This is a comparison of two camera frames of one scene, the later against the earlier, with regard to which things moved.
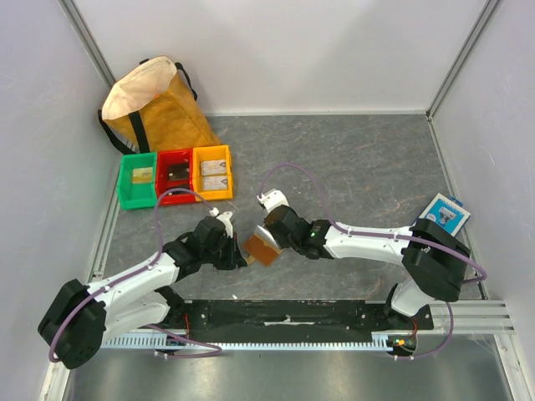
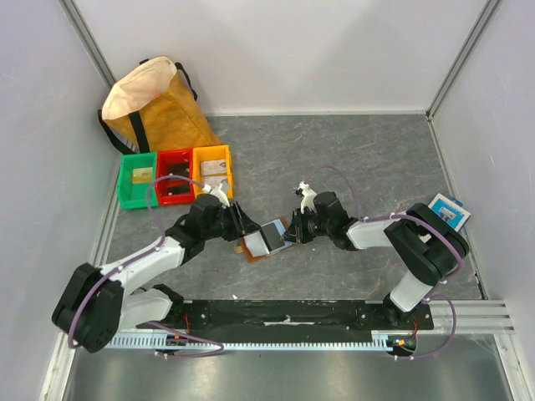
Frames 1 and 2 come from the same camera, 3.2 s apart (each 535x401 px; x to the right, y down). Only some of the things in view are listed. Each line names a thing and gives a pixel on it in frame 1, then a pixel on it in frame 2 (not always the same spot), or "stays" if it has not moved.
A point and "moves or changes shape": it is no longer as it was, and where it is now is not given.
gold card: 142,175 stays
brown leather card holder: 257,248 moves or changes shape
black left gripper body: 222,256 -> 211,230
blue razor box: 448,211 stays
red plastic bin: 175,170 stays
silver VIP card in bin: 211,168 stays
